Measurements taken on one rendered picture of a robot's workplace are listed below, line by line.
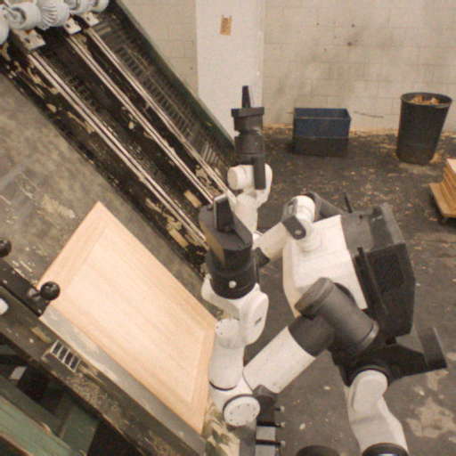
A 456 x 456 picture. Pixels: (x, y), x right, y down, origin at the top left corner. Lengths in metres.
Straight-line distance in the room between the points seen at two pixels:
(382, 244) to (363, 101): 5.34
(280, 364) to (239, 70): 4.10
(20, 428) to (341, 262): 0.72
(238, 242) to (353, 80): 5.65
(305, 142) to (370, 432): 4.17
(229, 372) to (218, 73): 4.16
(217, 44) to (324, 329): 4.11
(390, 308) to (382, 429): 0.50
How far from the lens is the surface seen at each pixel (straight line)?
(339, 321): 1.02
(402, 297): 1.22
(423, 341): 1.43
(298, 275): 1.14
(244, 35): 4.87
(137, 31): 2.72
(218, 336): 0.98
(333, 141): 5.46
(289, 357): 1.05
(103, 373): 1.14
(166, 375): 1.33
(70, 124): 1.64
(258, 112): 1.43
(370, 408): 1.49
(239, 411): 1.07
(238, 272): 0.83
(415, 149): 5.52
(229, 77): 4.96
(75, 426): 1.15
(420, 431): 2.65
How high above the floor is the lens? 1.98
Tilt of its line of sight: 30 degrees down
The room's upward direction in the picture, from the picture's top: straight up
